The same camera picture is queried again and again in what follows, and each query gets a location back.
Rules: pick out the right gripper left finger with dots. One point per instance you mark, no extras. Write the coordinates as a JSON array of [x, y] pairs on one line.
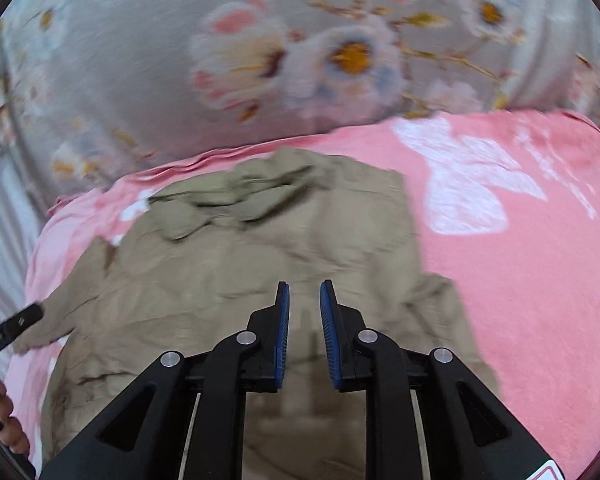
[[184, 416]]

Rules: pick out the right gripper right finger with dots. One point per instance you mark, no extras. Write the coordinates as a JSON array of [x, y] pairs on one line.
[[427, 414]]

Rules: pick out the khaki quilted jacket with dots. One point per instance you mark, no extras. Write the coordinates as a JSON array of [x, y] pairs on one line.
[[212, 249]]

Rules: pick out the person left hand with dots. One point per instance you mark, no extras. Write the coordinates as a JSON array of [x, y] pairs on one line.
[[12, 434]]

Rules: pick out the pink patterned blanket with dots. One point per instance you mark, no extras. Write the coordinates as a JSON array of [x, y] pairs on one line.
[[532, 288]]

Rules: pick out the grey floral bedding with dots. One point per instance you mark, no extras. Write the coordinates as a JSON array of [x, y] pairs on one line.
[[91, 90]]

